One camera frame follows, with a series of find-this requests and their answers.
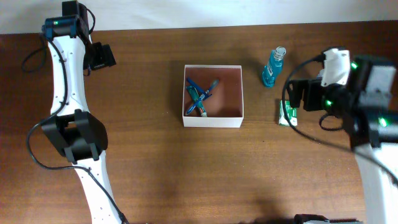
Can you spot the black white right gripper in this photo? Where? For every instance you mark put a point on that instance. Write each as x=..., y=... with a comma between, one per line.
x=311, y=86

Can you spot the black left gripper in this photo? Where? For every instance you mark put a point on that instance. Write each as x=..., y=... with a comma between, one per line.
x=107, y=58

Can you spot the blue white toothbrush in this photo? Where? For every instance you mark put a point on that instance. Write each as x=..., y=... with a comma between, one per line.
x=212, y=86

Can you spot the blue disposable razor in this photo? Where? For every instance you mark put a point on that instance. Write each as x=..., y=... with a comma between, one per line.
x=203, y=94

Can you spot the teal white toothpaste tube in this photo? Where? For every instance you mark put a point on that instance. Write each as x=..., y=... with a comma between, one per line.
x=193, y=92

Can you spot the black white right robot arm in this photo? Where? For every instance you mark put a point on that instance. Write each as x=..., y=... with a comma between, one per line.
x=357, y=90

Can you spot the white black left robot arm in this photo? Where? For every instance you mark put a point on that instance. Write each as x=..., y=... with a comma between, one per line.
x=73, y=131

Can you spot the green Dettol soap bar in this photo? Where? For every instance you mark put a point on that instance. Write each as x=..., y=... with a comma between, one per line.
x=291, y=114

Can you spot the blue mouthwash bottle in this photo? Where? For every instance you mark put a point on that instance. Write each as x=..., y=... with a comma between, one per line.
x=274, y=66

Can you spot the white cardboard box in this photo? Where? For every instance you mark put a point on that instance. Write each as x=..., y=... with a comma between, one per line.
x=225, y=106

